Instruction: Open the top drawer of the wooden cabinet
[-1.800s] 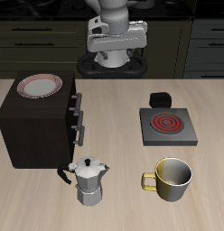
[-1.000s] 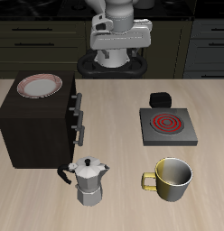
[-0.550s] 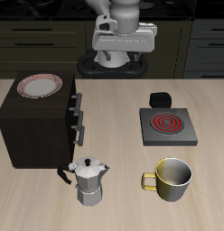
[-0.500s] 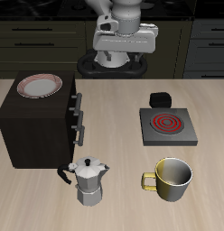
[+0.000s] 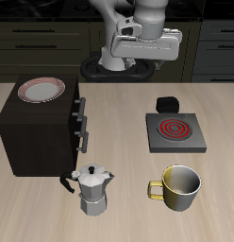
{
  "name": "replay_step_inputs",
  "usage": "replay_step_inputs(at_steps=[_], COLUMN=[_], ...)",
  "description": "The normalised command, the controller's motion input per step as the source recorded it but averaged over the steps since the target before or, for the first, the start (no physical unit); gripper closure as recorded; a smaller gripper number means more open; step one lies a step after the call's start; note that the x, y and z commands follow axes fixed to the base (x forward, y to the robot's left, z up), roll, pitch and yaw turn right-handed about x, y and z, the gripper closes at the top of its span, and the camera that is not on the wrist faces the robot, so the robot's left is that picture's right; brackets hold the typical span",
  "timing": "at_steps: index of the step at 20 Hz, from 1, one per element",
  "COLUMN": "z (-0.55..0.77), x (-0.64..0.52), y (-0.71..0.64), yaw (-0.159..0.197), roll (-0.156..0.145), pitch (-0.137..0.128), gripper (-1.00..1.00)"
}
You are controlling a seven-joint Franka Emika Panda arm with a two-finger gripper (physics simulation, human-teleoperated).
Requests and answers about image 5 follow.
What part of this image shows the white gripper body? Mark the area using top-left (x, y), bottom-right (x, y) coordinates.
top-left (110, 27), bottom-right (184, 62)

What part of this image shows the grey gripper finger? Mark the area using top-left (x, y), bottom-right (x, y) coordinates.
top-left (125, 57), bottom-right (138, 69)
top-left (155, 60), bottom-right (166, 71)

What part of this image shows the dark wooden cabinet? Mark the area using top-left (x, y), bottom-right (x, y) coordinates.
top-left (0, 74), bottom-right (81, 178)

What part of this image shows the round black knob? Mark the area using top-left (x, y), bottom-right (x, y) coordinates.
top-left (155, 95), bottom-right (180, 114)

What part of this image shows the dark grey kitchen cupboard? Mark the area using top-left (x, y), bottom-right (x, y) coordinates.
top-left (190, 18), bottom-right (234, 84)

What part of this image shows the dark grey stove plate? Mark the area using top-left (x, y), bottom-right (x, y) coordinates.
top-left (144, 112), bottom-right (208, 155)

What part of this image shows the dark olive kitchen cupboard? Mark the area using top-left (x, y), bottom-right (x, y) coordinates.
top-left (0, 20), bottom-right (202, 83)

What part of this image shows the white plate with red rim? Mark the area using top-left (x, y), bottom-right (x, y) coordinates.
top-left (17, 77), bottom-right (66, 104)

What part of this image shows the black kitchen countertop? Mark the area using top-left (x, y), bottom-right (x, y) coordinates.
top-left (0, 0), bottom-right (234, 24)

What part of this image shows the yellow and white mug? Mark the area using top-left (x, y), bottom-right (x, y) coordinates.
top-left (147, 164), bottom-right (203, 213)

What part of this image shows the silver moka pot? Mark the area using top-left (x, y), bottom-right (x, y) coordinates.
top-left (59, 163), bottom-right (116, 217)

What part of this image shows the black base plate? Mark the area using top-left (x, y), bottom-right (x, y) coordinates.
top-left (79, 51), bottom-right (155, 80)

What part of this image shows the grey drawer handle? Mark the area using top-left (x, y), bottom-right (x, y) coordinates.
top-left (75, 131), bottom-right (91, 154)
top-left (74, 96), bottom-right (87, 120)
top-left (75, 115), bottom-right (89, 137)

